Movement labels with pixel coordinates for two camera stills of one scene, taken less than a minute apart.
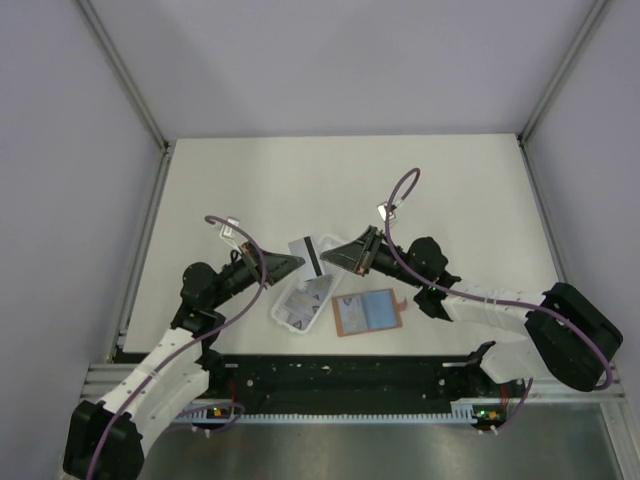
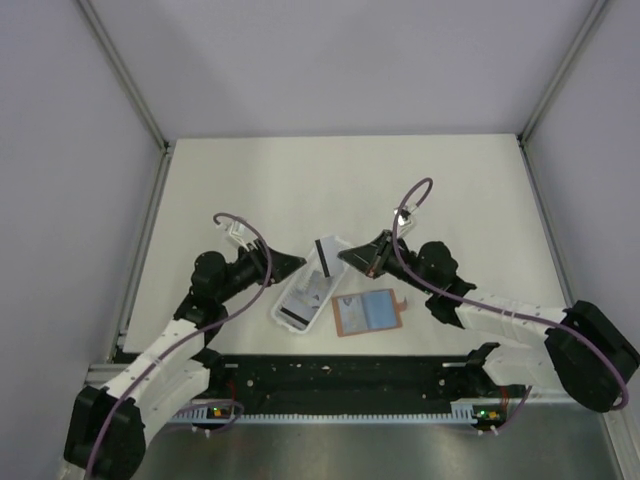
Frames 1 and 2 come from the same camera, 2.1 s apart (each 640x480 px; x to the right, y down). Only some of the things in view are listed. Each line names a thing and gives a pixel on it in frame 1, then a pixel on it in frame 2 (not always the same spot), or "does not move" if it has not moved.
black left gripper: [277, 265] does not move
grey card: [304, 248] -> [327, 249]
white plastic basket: [302, 300] does not move
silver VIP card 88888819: [352, 313] does not move
